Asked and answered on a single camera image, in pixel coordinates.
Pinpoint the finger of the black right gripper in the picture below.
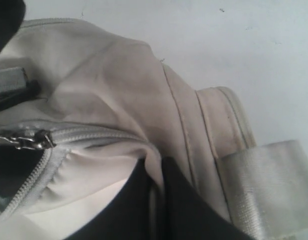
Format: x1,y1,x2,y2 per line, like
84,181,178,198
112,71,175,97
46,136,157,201
0,0,26,53

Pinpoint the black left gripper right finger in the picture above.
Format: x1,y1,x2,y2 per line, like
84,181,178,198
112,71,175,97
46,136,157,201
153,157,252,240

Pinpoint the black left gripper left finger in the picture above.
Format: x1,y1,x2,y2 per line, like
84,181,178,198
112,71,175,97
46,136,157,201
68,159,151,240

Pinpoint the cream white duffel bag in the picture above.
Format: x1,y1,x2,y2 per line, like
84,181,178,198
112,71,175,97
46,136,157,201
0,19,308,240

